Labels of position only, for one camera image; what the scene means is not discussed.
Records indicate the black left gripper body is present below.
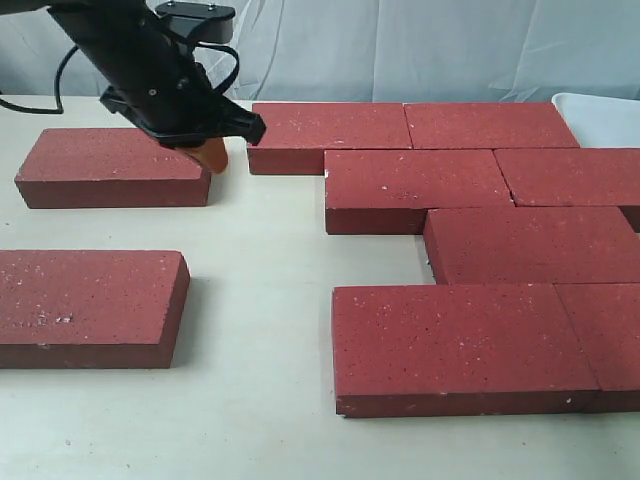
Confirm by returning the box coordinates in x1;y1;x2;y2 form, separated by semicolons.
48;1;265;148

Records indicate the movable red brick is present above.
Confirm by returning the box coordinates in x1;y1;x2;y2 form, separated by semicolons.
324;150;513;235

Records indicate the scratched red brick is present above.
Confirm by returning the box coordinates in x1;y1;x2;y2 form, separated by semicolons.
1;250;191;369

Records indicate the back left red brick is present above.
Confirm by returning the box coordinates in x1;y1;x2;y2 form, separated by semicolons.
247;102;412;175

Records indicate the far left red brick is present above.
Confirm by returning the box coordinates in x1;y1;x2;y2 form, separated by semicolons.
14;128;211;209

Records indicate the back right red brick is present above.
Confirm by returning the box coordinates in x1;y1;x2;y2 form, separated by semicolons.
404;102;579;150

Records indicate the middle right red brick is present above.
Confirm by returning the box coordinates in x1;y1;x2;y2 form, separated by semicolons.
494;148;639;231

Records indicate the front left red brick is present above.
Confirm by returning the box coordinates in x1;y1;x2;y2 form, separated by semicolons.
331;284;599;418

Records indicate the centre red brick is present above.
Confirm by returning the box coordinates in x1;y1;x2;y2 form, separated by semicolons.
423;207;639;284

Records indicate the front right red brick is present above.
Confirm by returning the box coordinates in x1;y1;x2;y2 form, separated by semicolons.
555;284;639;413

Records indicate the white backdrop cloth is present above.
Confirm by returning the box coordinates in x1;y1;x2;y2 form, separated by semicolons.
0;0;640;104

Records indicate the white plastic tray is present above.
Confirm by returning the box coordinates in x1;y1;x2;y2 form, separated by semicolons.
551;93;640;148

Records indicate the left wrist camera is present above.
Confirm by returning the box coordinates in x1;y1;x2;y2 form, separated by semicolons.
155;1;236;44

